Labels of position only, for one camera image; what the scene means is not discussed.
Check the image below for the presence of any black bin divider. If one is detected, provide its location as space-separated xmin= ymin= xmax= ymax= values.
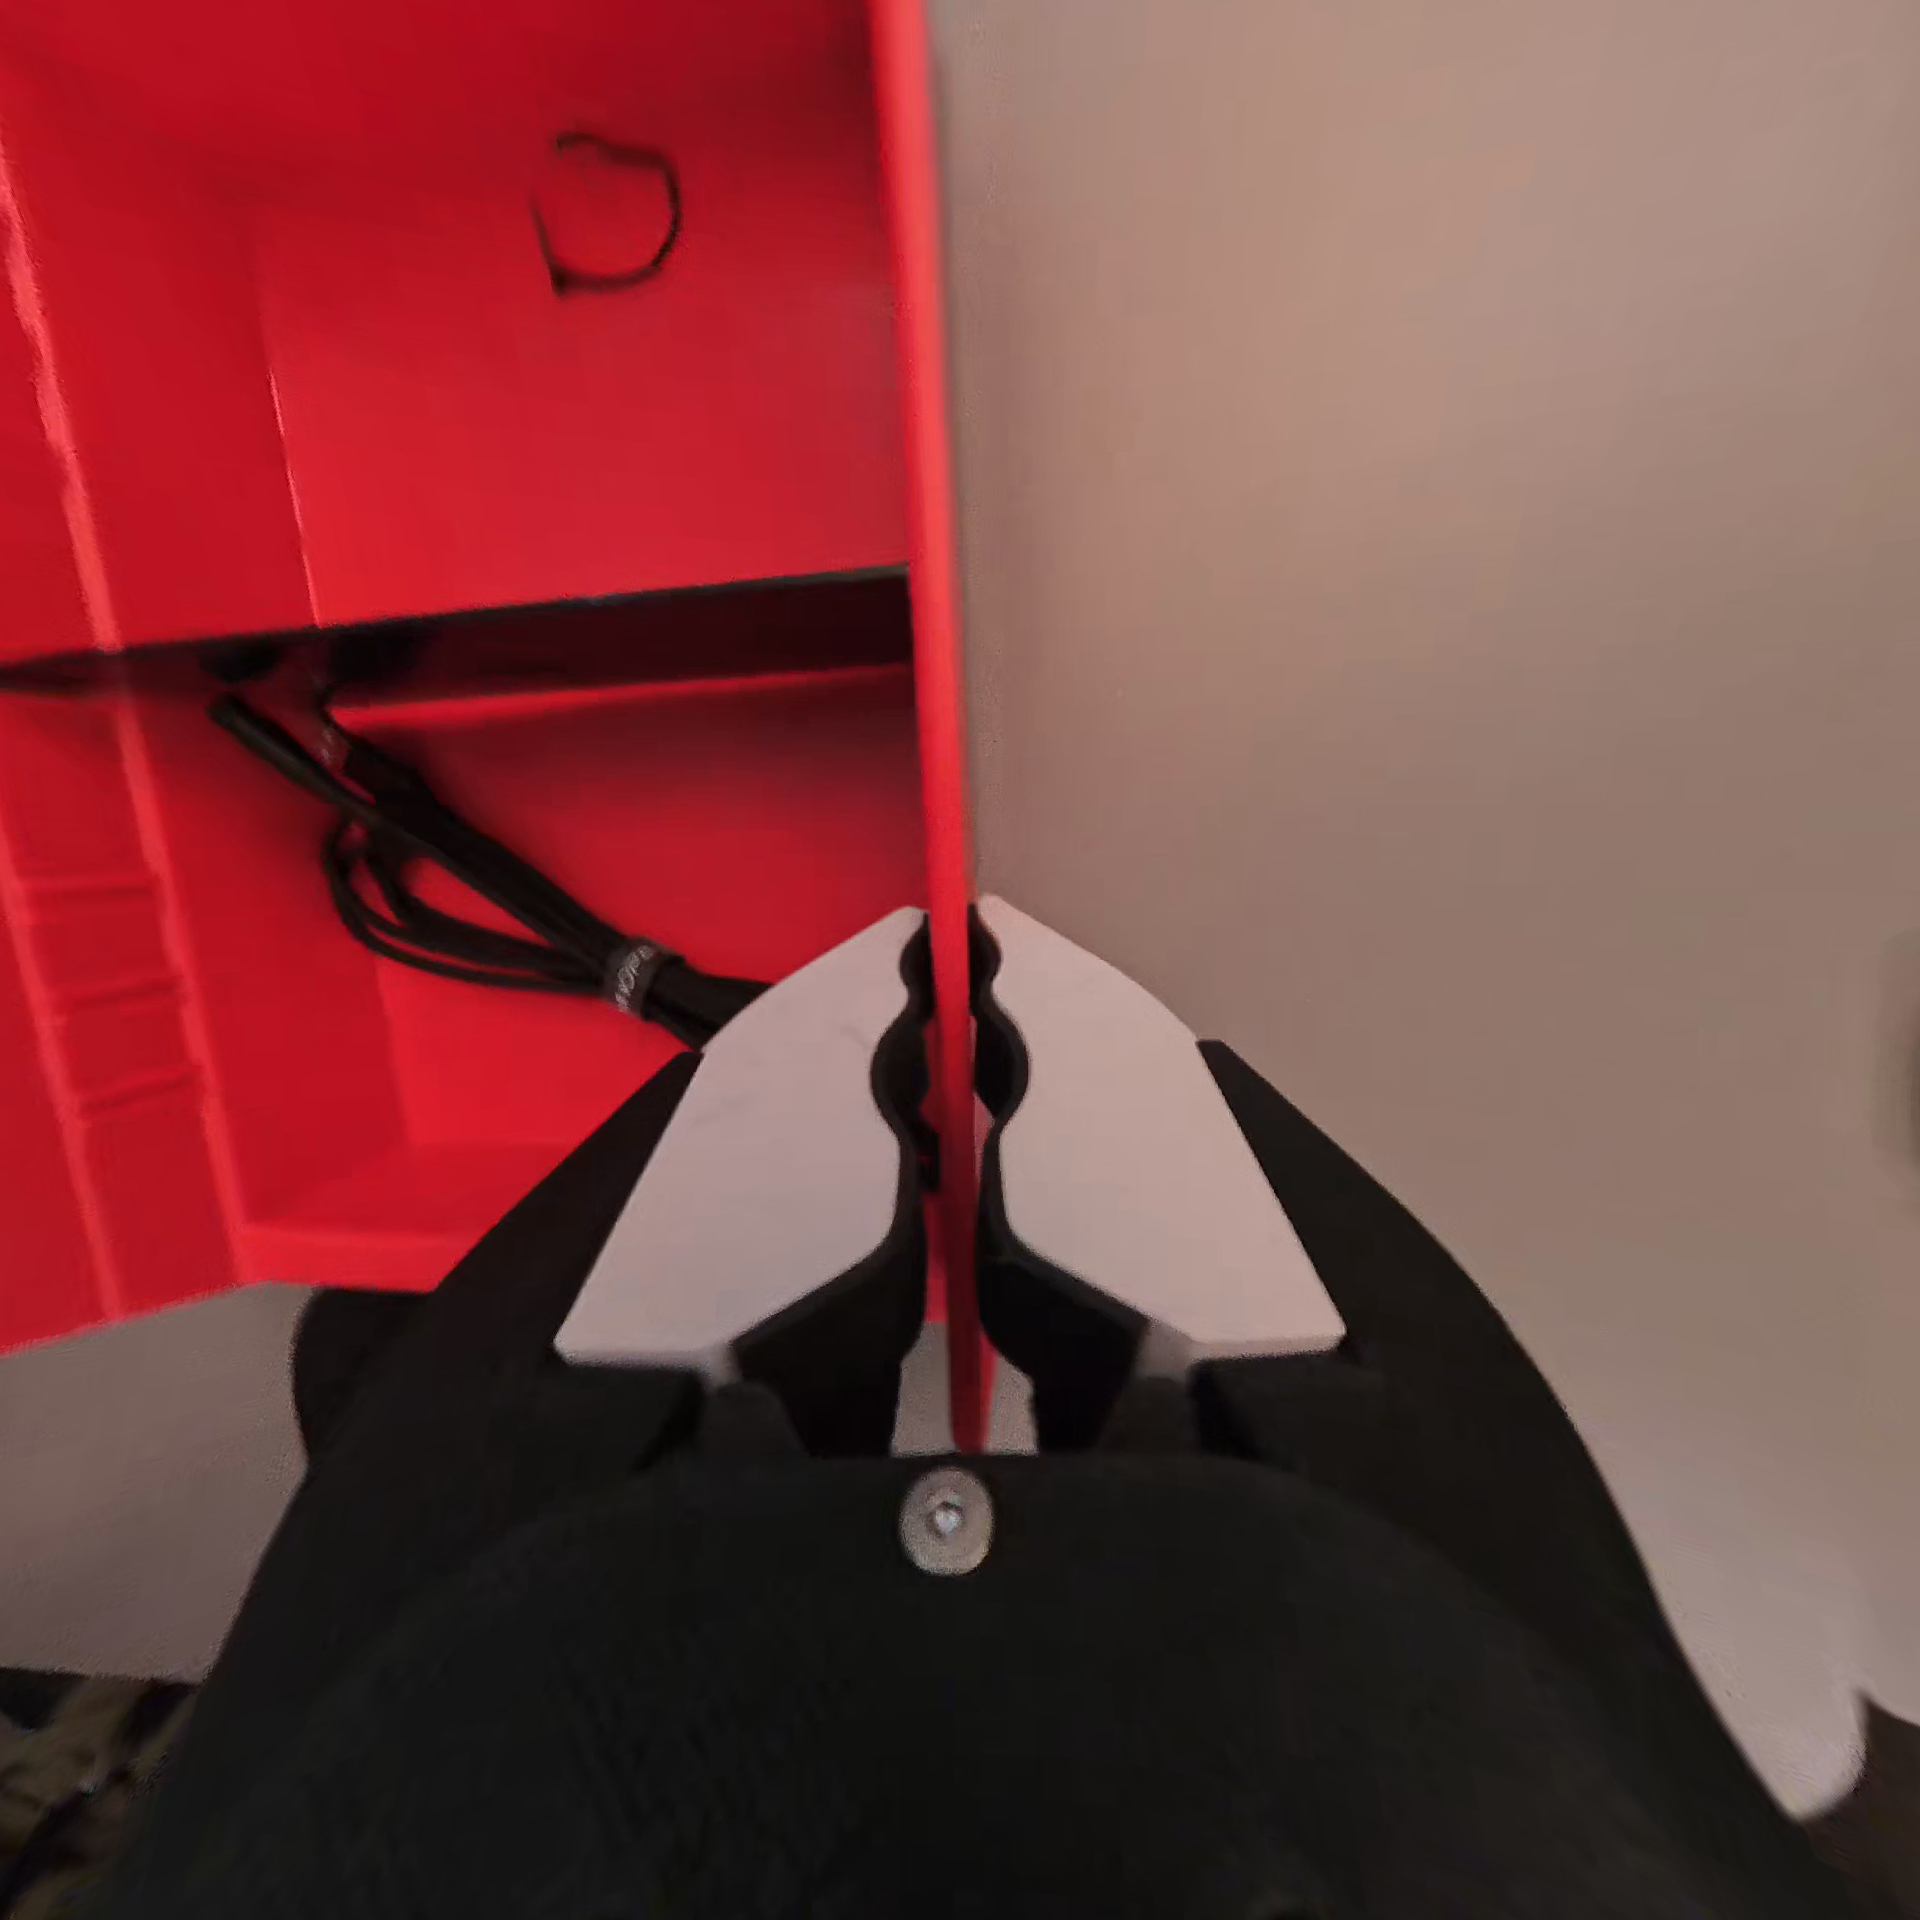
xmin=0 ymin=561 xmax=918 ymax=707

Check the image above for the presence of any red plastic bin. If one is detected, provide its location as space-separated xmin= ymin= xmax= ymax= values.
xmin=0 ymin=0 xmax=1000 ymax=1455

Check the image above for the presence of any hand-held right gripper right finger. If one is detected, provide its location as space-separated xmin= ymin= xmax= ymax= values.
xmin=968 ymin=896 xmax=1346 ymax=1382

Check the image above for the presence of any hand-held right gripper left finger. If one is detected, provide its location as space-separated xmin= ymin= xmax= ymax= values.
xmin=551 ymin=902 xmax=939 ymax=1382

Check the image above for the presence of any black usb-c cable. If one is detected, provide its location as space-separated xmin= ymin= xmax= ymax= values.
xmin=208 ymin=681 xmax=776 ymax=1051

